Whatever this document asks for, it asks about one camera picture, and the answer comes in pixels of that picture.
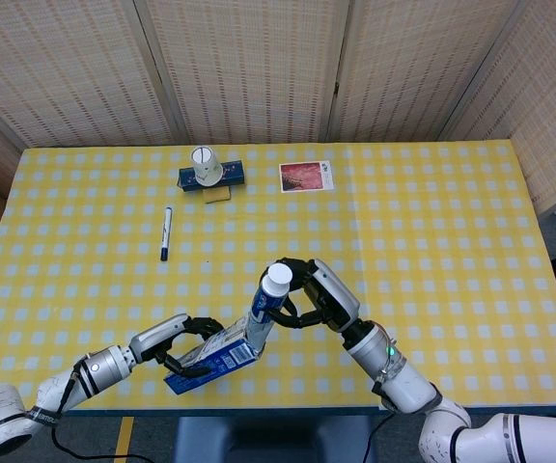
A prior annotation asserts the white blue marker pen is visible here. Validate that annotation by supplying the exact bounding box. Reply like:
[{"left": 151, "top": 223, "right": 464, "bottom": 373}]
[{"left": 159, "top": 205, "right": 175, "bottom": 262}]

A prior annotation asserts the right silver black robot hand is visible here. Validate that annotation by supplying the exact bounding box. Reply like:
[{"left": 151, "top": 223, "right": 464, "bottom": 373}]
[{"left": 268, "top": 258, "right": 361, "bottom": 334}]

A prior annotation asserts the yellow floor tape strip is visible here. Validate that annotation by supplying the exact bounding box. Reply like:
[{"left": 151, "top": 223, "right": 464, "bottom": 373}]
[{"left": 113, "top": 417, "right": 135, "bottom": 463}]

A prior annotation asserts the yellow white checked tablecloth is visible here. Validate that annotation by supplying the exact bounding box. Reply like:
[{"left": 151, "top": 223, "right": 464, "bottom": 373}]
[{"left": 0, "top": 139, "right": 556, "bottom": 419}]

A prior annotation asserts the dark blue rectangular box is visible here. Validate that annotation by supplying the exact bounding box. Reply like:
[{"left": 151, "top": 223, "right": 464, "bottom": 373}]
[{"left": 177, "top": 159, "right": 248, "bottom": 194}]

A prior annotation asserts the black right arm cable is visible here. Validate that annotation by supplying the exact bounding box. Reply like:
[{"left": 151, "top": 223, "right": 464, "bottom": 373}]
[{"left": 362, "top": 410, "right": 396, "bottom": 463}]

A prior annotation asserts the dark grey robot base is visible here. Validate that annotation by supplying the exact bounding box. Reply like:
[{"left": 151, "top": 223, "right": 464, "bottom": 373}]
[{"left": 174, "top": 414, "right": 378, "bottom": 463}]

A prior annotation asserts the white paper cup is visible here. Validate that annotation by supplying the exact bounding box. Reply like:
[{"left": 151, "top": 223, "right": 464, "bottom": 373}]
[{"left": 189, "top": 145, "right": 225, "bottom": 188}]

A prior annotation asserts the red picture card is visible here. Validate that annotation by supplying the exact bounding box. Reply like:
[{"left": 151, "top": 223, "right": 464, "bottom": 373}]
[{"left": 278, "top": 161, "right": 336, "bottom": 194}]

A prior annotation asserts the blue white toothpaste box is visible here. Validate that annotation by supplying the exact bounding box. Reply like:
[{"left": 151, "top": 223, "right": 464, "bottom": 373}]
[{"left": 163, "top": 317, "right": 265, "bottom": 395}]

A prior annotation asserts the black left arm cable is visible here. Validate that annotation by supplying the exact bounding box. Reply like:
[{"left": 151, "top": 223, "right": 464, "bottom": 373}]
[{"left": 49, "top": 370, "right": 176, "bottom": 460}]

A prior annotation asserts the blue white toothpaste tube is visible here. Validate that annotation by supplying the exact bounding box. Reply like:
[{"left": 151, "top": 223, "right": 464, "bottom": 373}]
[{"left": 247, "top": 262, "right": 293, "bottom": 361}]

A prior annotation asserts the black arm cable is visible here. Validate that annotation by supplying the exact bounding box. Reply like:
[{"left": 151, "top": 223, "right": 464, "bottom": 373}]
[
  {"left": 362, "top": 410, "right": 396, "bottom": 463},
  {"left": 49, "top": 370, "right": 176, "bottom": 460}
]

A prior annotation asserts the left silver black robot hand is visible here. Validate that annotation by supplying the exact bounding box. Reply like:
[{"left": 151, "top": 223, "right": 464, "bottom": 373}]
[{"left": 127, "top": 313, "right": 225, "bottom": 380}]

